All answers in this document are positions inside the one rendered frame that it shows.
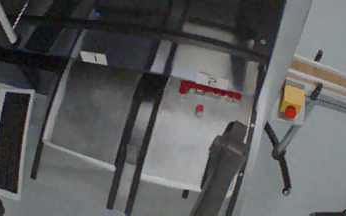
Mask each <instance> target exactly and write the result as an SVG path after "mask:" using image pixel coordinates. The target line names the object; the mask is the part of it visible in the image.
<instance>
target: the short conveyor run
mask: <svg viewBox="0 0 346 216"><path fill-rule="evenodd" d="M322 55H323V51H322V50H320V49H319V50H318V53H316V56H315V58H314V61H313V60H311V59H308V58H305V57H302V56H299V55H296V54H294V57H293V60H292V61H291V62H292V63H291V64H290V67H289V70H288V73H287V75H286V78H285V79H288V80H291V81H294V82H297V83H301V84H304V86H305V90H304V96H306V98H305V99H306V101H307V102H310V103H313V104H316V105H318V106H324V107H326V108H329V109H331V110H336V111H338V112H343V113H345V114H346V73H344V72H342V71H339V70H336V69H334V68H332V67H329V66H326V65H323V64H320V61H321V58H322Z"/></svg>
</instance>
